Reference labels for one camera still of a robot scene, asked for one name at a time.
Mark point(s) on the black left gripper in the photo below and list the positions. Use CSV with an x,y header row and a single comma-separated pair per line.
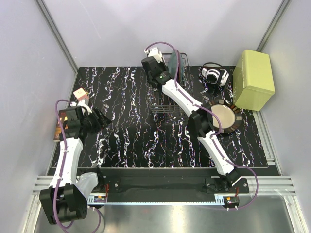
x,y
97,118

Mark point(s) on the light teal plate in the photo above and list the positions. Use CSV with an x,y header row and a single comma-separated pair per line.
x,y
172,65

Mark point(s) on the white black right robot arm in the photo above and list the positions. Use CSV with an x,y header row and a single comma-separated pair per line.
x,y
203,124

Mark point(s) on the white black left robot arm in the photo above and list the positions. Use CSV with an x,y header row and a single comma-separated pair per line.
x,y
65,200

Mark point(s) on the pink cube socket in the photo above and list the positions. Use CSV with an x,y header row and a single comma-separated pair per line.
x,y
81,94

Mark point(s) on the dark cover book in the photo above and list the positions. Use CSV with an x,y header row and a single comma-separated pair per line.
x,y
63,117

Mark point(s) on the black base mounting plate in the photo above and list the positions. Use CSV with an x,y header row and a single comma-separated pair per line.
x,y
184,185

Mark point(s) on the black white headphones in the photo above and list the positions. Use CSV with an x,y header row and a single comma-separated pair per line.
x,y
215,73

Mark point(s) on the brown cream checkered plate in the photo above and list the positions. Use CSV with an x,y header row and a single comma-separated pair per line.
x,y
228,114

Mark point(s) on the yellow green box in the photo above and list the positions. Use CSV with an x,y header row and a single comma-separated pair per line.
x,y
253,82

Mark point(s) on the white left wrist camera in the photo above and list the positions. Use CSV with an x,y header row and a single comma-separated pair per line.
x,y
83,105

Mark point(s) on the dark wire dish rack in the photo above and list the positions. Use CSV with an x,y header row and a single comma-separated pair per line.
x,y
159,103

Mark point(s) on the aluminium rail frame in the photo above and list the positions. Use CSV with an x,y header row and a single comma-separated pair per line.
x,y
280,186

